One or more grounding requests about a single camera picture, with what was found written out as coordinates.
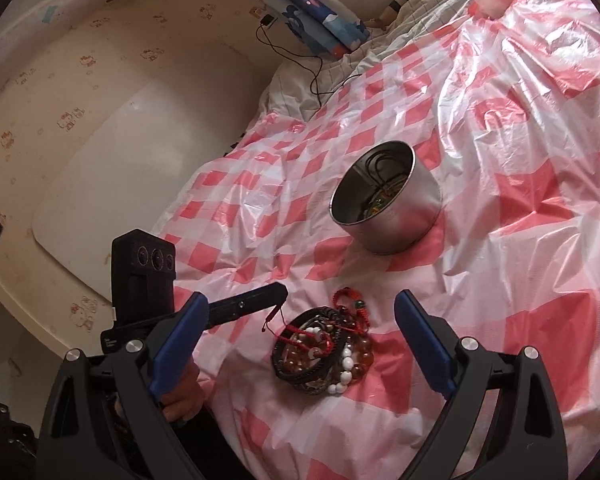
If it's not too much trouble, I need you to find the person's left hand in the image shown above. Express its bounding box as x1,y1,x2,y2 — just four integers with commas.
159,359,207,427

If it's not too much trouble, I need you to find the dark clothing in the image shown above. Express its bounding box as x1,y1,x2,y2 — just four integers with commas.
0,394,38,480

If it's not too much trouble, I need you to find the black charging cable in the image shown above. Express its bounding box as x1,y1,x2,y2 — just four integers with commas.
256,15,367,112

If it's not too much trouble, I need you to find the white bedsheet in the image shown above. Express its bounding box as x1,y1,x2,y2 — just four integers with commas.
259,0,486,122

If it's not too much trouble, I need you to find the red cord bracelet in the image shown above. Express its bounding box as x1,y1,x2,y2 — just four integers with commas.
261,304,343,361

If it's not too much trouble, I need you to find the blue printed curtain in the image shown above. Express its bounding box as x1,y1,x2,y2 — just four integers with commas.
247,0,372,57

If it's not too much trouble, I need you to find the amber bead bracelet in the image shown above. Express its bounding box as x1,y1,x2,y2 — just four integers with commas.
346,331,377,387

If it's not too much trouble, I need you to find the round metal tin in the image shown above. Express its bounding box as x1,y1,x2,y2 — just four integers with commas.
329,140,443,256

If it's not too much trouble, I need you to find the black cord necklace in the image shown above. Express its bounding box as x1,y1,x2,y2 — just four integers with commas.
357,151,413,218

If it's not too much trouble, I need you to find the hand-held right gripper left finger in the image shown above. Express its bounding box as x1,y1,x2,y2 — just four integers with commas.
34,292,211,480

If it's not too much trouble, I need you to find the small brown bead bracelet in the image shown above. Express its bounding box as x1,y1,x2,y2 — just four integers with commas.
284,342,331,392

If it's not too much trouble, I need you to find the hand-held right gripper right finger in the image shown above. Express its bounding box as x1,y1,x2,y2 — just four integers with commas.
394,290,568,480

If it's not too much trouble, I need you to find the red checkered plastic sheet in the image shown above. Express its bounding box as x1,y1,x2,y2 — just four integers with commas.
157,0,600,480

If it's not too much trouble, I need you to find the black braided bracelet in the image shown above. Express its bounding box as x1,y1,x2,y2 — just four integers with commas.
272,307,352,394

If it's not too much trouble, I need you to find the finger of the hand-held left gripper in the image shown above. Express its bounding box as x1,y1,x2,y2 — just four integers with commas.
206,282,289,332

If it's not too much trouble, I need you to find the red string bracelet green bead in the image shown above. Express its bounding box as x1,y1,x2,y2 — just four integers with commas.
331,287,378,333

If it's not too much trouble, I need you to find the white bead bracelet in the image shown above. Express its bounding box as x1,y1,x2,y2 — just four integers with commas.
324,329,357,397

